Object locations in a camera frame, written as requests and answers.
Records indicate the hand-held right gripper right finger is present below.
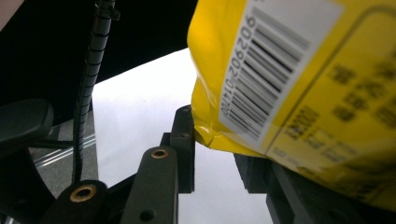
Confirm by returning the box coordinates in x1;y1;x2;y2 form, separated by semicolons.
233;152;396;224

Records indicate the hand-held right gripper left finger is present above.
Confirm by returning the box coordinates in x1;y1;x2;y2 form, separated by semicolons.
160;105;196;194

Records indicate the yellow green refill pouch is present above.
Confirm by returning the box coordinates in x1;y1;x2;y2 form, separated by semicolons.
186;0;396;213

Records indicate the white table mat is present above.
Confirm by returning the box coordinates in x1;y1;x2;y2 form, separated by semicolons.
91;48;275;224

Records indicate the dark rounded object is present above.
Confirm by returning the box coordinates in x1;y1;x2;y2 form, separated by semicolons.
0;98;55;158

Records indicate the black curtain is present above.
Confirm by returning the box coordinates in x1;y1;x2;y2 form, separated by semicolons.
0;0;199;127

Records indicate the metal floor rail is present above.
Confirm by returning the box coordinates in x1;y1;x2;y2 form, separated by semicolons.
30;133;97;170

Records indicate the left hand-held gripper black cable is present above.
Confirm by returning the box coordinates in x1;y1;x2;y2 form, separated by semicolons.
71;0;121;185

